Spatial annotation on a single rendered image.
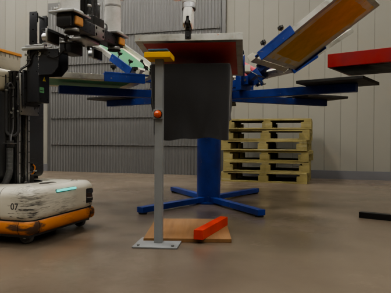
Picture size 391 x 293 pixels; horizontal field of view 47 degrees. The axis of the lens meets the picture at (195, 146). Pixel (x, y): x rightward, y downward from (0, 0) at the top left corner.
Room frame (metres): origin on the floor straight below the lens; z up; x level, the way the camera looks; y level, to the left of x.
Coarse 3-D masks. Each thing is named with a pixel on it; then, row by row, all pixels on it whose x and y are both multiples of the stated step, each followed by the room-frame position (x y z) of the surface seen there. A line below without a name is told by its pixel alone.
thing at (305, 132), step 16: (240, 128) 5.84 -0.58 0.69; (256, 128) 5.78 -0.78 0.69; (272, 128) 5.73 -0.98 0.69; (288, 128) 5.67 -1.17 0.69; (304, 128) 5.62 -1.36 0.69; (224, 144) 5.93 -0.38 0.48; (240, 144) 6.52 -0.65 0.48; (272, 144) 6.11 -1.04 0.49; (304, 144) 5.60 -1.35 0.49; (224, 160) 5.90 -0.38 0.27; (240, 160) 5.88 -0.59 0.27; (256, 160) 5.81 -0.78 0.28; (272, 160) 5.74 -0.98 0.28; (288, 160) 5.68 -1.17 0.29; (304, 160) 5.61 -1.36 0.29; (224, 176) 5.91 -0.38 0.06; (240, 176) 6.50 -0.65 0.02; (272, 176) 6.12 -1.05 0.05; (304, 176) 5.59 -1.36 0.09
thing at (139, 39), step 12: (144, 36) 2.45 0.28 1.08; (156, 36) 2.44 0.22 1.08; (168, 36) 2.44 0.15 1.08; (180, 36) 2.43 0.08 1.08; (192, 36) 2.42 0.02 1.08; (204, 36) 2.42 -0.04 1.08; (216, 36) 2.41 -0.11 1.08; (228, 36) 2.40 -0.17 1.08; (240, 36) 2.39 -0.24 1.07; (144, 48) 2.58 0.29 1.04; (240, 48) 2.55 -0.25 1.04; (240, 60) 2.79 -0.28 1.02; (240, 72) 3.08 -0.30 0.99
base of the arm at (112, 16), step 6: (108, 6) 2.59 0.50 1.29; (114, 6) 2.59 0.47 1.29; (108, 12) 2.59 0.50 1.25; (114, 12) 2.59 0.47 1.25; (120, 12) 2.63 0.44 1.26; (108, 18) 2.59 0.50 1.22; (114, 18) 2.59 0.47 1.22; (120, 18) 2.63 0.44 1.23; (108, 24) 2.59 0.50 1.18; (114, 24) 2.59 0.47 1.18; (120, 24) 2.63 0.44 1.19; (108, 30) 2.57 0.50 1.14; (114, 30) 2.58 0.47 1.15; (120, 30) 2.63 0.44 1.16
